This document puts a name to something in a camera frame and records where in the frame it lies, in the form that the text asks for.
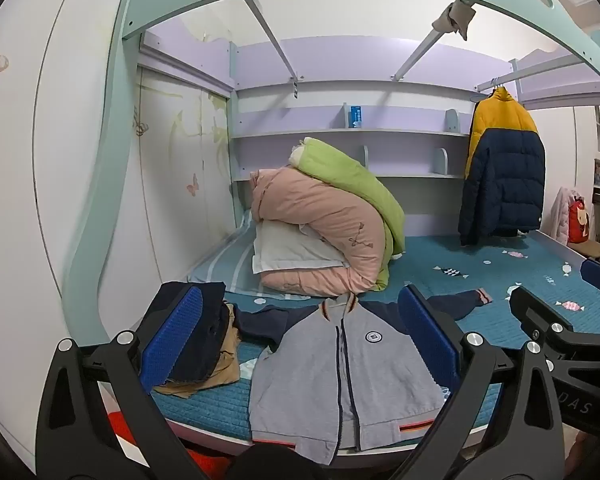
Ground folded navy garment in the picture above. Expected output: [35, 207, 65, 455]
[152, 282, 231, 382]

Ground pink padded jacket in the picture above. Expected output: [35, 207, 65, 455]
[550, 187, 579, 246]

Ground grey cloth on bar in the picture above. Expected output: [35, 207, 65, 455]
[432, 1, 477, 41]

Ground red bag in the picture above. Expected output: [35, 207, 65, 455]
[567, 197, 590, 245]

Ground lilac wall shelf unit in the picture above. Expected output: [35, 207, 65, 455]
[230, 40, 517, 196]

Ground yellow and navy puffer jacket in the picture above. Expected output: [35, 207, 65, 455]
[457, 86, 546, 247]

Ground teal candy-print bed mat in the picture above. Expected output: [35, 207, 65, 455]
[150, 230, 600, 443]

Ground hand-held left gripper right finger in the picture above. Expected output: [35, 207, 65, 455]
[394, 285, 564, 480]

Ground folded tan pants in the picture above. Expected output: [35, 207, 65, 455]
[152, 302, 243, 401]

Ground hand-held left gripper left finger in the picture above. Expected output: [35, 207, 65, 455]
[36, 285, 204, 480]

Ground striped teal sheet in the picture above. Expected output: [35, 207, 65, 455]
[187, 210, 315, 302]

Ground green quilt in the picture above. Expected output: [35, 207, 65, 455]
[289, 137, 407, 291]

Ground dark cloth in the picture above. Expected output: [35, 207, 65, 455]
[180, 439, 331, 480]

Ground pink quilt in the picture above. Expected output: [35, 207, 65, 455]
[250, 167, 389, 299]

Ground white pillow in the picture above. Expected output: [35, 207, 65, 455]
[252, 220, 349, 276]

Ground grey zip jacket navy sleeves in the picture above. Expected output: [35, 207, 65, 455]
[232, 287, 494, 466]

